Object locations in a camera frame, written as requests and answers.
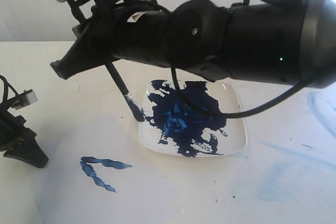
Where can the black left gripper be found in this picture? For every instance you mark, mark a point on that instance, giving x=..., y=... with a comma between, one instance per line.
x=19, y=142

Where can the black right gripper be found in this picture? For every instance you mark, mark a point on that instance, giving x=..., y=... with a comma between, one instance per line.
x=133, y=31

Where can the black paintbrush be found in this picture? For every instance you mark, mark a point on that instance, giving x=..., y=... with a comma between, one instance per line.
x=137, y=114

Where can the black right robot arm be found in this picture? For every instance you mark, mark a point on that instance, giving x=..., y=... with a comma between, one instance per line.
x=261, y=43

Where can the white paper sheet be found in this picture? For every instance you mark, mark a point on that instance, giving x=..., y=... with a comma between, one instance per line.
x=96, y=173

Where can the white square paint plate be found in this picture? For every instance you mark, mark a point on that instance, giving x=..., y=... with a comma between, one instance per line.
x=171, y=127

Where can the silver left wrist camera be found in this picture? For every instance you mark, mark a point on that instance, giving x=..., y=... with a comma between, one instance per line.
x=26, y=98

